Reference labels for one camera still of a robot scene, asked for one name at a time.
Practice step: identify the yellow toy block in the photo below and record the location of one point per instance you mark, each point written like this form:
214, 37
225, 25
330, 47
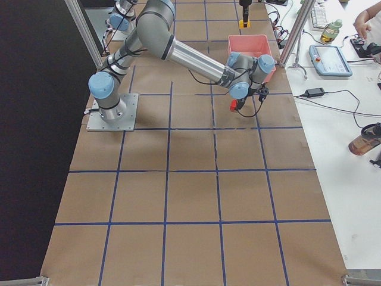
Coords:
244, 24

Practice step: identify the pink plastic box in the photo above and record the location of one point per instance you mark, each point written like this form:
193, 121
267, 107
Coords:
251, 45

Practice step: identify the white keyboard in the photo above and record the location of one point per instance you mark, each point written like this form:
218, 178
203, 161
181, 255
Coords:
318, 16

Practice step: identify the blue teach pendant tablet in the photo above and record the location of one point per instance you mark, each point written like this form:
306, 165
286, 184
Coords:
329, 61

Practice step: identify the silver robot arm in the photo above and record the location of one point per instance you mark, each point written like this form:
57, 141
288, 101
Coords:
123, 15
242, 75

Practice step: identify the green drink bottle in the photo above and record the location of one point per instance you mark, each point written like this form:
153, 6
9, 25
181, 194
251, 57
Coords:
331, 31

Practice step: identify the aluminium frame post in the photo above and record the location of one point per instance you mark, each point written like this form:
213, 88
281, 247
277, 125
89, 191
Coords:
296, 30
90, 38

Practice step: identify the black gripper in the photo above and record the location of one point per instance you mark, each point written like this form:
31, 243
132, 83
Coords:
244, 9
241, 102

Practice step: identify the black power adapter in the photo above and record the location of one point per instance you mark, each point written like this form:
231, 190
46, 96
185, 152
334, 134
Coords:
314, 92

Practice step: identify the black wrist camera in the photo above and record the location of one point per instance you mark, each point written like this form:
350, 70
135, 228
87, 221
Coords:
262, 92

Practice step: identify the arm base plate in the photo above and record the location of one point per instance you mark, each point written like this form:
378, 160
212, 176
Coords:
118, 35
120, 118

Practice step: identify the brown drink bottle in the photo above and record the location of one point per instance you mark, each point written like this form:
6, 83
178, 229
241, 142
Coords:
368, 139

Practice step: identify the right aluminium frame post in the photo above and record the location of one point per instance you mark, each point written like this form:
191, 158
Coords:
90, 38

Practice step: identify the person hand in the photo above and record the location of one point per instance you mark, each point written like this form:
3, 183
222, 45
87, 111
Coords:
361, 25

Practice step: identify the red toy block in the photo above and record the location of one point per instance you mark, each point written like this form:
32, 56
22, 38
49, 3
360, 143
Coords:
234, 105

